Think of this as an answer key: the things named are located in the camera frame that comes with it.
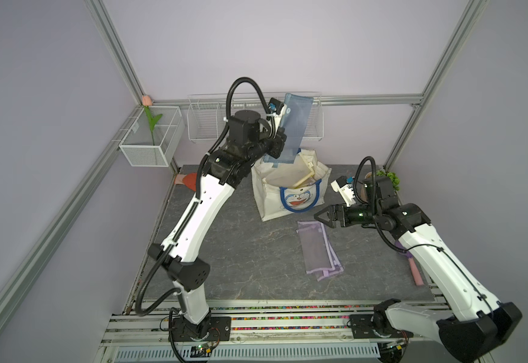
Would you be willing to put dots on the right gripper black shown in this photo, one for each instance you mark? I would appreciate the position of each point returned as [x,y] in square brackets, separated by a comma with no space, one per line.
[330,210]

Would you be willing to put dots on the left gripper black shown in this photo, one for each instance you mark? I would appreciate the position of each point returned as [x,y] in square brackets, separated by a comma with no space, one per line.
[278,144]

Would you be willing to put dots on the yellow mesh pouch bottom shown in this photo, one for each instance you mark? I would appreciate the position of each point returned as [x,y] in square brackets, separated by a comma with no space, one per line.
[302,170]

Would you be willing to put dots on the purple mesh pouch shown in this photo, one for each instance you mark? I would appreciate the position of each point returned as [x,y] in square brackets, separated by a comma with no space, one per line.
[319,256]

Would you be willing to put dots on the blue mesh pouch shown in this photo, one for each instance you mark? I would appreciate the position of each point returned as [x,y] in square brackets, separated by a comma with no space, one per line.
[294,122]

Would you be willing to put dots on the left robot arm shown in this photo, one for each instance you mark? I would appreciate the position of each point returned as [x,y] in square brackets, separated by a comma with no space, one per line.
[245,139]

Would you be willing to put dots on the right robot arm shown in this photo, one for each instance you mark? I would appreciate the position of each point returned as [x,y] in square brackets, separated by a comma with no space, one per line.
[475,323]

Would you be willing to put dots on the white canvas Doraemon tote bag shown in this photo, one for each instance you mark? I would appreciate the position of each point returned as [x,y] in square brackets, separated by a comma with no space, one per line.
[273,193]

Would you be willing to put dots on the green plant in beige pot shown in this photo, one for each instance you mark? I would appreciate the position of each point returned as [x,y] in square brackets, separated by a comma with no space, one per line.
[392,176]

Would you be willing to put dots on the red rubber glove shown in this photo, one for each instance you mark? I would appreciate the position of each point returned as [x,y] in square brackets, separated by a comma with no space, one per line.
[187,180]

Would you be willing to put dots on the artificial pink tulip flower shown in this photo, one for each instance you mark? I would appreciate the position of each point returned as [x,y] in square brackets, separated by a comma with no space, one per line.
[153,119]

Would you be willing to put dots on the white slotted vent grille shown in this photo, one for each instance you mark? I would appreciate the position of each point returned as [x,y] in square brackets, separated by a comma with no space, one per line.
[252,352]

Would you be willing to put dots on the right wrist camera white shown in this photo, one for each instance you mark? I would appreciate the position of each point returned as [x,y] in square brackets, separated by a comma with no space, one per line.
[344,187]

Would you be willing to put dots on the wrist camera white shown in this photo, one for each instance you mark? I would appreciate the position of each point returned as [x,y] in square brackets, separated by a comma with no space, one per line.
[344,187]
[276,108]

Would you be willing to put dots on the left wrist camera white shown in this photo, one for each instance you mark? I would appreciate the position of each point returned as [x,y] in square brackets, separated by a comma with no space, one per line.
[276,108]

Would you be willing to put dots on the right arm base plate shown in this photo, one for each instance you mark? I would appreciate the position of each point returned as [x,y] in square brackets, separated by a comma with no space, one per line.
[363,326]

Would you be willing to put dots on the small white mesh wall basket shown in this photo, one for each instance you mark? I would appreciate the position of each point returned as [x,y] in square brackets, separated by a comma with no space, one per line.
[136,144]

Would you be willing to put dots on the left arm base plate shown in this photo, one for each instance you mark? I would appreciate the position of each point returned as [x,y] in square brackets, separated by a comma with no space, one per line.
[212,328]

